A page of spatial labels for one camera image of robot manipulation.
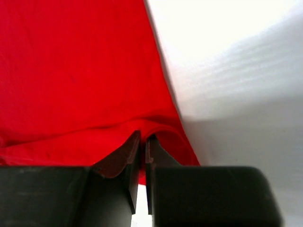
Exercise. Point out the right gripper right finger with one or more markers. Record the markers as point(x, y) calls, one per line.
point(155, 156)

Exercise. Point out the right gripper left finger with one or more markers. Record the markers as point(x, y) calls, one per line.
point(124, 163)

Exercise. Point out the red t-shirt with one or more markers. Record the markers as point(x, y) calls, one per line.
point(77, 78)

